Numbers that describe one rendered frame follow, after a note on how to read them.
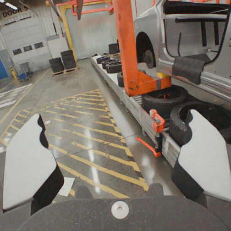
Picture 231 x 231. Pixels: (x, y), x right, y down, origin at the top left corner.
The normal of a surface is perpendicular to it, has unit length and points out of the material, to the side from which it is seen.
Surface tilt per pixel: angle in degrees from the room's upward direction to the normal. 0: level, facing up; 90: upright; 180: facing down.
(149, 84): 90
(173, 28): 87
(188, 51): 51
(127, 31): 90
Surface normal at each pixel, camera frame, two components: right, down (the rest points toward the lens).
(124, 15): 0.26, 0.49
